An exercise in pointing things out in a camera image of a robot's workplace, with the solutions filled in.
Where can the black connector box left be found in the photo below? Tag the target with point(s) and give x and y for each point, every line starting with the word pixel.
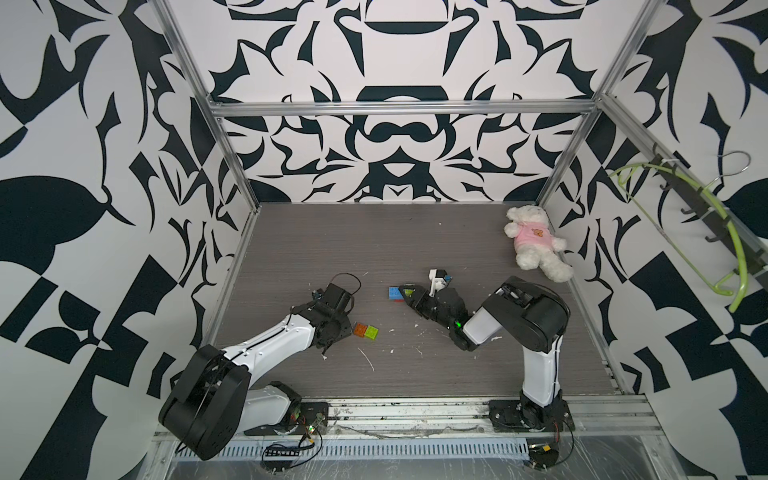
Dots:
pixel 277 458

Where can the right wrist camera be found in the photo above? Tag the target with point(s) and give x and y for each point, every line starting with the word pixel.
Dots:
pixel 439 280

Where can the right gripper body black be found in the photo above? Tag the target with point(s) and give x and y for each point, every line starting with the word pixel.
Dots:
pixel 428 308

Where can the white vent grille strip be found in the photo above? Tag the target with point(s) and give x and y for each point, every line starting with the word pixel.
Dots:
pixel 515 449

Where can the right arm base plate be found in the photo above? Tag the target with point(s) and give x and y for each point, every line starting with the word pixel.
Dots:
pixel 525 415

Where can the black wall hook rack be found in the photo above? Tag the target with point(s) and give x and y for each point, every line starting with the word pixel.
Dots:
pixel 697 206

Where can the black connector box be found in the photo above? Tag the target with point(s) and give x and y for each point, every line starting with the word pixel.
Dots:
pixel 277 458
pixel 542 456

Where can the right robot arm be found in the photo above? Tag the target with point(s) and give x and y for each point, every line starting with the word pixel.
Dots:
pixel 534 315

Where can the blue long lego brick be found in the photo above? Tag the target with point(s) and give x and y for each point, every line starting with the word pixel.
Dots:
pixel 394 293

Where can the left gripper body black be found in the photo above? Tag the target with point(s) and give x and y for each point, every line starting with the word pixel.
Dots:
pixel 342 327

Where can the orange lego brick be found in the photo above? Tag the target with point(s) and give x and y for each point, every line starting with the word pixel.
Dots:
pixel 360 330

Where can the green clothes hanger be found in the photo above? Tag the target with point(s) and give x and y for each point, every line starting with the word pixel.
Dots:
pixel 723 273

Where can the white teddy bear pink shirt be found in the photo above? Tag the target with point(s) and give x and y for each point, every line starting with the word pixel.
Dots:
pixel 534 244

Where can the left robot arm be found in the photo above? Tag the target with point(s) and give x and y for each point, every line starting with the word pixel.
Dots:
pixel 213 399

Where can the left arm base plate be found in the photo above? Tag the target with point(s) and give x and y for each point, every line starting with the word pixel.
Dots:
pixel 312 414

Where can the black connector box right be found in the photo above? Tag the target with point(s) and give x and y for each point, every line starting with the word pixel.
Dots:
pixel 542 456

